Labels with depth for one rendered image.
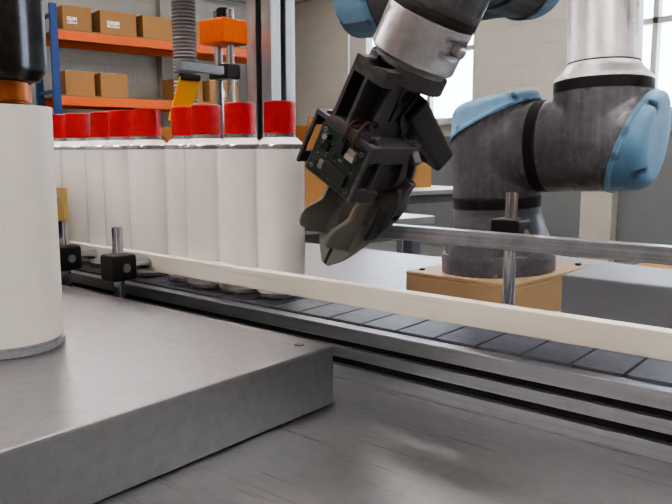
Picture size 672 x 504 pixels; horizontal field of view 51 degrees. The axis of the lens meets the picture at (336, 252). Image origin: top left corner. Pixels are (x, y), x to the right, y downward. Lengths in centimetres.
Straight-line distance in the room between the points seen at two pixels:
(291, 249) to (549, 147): 34
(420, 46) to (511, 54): 676
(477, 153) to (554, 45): 616
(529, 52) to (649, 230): 203
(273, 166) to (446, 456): 36
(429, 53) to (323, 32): 892
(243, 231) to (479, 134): 34
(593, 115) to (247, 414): 55
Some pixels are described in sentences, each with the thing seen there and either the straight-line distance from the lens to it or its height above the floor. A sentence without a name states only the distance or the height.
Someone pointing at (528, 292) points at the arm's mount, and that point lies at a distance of 90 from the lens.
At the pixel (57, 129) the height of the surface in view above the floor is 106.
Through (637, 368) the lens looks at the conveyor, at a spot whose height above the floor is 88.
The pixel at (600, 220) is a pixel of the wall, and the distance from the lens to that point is 662.
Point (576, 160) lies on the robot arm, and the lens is 88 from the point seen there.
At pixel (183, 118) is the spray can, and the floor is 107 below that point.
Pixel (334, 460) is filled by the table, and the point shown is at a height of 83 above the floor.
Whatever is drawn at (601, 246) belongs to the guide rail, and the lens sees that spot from 61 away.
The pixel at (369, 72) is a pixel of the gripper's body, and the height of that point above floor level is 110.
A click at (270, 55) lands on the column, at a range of 94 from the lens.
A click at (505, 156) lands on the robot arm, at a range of 91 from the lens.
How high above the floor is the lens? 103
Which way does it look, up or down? 8 degrees down
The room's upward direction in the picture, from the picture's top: straight up
